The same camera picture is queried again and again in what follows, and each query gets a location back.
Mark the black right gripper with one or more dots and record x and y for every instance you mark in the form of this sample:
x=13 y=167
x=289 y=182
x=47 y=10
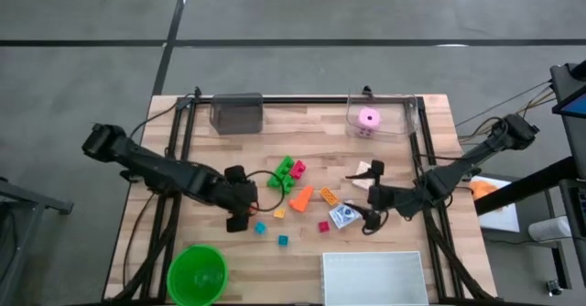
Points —
x=389 y=198

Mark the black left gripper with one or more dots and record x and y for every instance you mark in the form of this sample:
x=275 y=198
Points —
x=238 y=196

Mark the orange print card box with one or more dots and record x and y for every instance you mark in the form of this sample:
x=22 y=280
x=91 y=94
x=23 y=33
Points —
x=361 y=180

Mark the blue playing cards box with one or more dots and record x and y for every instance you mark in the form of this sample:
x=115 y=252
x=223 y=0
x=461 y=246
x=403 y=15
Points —
x=341 y=216

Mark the orange toy brick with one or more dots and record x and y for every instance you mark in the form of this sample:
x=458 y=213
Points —
x=329 y=196

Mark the small yellow toy brick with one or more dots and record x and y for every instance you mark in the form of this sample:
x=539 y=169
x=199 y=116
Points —
x=279 y=213

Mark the long green toy brick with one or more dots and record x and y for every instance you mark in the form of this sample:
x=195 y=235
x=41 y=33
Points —
x=280 y=171

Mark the orange wedge toy block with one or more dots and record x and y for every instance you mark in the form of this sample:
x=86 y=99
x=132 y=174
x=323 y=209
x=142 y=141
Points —
x=301 y=200

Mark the pink toy brick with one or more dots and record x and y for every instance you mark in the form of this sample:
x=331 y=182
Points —
x=298 y=169

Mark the pink foam die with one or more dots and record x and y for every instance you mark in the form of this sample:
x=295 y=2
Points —
x=368 y=116

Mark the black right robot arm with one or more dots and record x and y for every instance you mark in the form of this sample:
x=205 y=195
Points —
x=458 y=168

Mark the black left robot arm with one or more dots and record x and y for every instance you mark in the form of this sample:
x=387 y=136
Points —
x=160 y=168

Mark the small teal toy brick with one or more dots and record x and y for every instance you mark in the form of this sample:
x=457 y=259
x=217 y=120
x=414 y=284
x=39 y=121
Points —
x=283 y=240
x=260 y=228

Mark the small red toy brick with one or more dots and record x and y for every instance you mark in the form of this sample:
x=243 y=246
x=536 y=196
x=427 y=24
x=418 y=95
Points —
x=324 y=226

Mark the white perforated basket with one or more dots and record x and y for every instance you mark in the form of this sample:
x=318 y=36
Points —
x=375 y=278

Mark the grey translucent bin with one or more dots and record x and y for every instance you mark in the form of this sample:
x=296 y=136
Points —
x=236 y=113

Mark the clear plastic bin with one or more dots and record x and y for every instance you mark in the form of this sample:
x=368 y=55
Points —
x=398 y=113

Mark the green plastic bucket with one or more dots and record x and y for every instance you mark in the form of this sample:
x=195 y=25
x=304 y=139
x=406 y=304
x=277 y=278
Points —
x=197 y=276

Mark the orange object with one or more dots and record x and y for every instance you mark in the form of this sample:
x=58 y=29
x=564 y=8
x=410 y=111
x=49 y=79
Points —
x=484 y=189

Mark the white paper sheet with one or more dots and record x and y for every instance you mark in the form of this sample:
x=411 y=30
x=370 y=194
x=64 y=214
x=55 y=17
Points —
x=503 y=219

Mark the black diagonal beam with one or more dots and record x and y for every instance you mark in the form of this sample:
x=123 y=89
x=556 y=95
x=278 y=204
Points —
x=526 y=184

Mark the black floor tape strip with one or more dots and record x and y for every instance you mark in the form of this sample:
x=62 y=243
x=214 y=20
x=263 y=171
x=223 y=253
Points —
x=171 y=31
x=320 y=42

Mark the paper towel roll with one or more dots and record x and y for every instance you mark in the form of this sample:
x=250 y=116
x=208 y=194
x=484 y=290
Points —
x=549 y=229

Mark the black caster wheel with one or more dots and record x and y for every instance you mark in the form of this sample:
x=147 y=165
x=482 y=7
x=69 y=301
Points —
x=554 y=287

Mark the grey metal table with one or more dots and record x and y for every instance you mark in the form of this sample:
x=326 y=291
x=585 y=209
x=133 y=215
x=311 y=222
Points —
x=32 y=198

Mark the blue screen tablet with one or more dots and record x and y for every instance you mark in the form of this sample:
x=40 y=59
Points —
x=574 y=106

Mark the dark grey equipment stand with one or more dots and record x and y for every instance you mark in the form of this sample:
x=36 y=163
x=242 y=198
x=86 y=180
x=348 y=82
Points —
x=565 y=77

